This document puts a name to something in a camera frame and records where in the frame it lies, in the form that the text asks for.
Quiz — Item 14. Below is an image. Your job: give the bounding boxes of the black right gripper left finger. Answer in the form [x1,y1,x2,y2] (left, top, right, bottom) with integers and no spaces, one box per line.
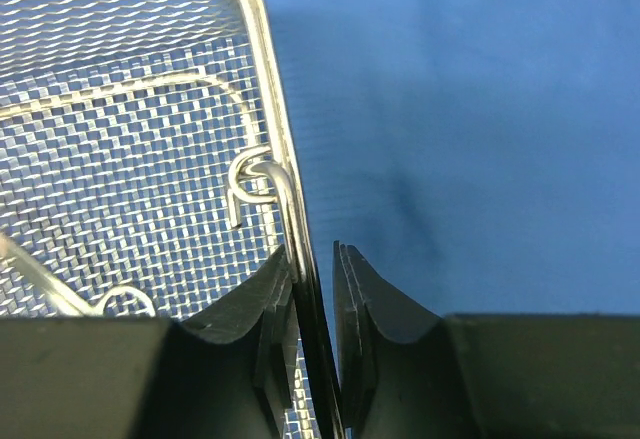
[1,249,298,438]

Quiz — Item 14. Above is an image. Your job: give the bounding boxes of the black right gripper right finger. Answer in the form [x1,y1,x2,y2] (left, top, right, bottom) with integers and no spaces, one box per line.
[333,242,639,438]

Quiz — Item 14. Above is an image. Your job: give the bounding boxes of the steel wire mesh tray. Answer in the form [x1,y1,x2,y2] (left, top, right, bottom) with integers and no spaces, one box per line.
[1,0,345,438]

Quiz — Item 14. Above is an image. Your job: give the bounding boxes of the blue surgical wrap cloth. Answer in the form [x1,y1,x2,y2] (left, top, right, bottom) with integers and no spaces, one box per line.
[263,0,639,314]

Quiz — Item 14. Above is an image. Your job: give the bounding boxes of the steel surgical scissors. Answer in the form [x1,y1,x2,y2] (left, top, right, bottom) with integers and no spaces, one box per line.
[0,231,157,318]

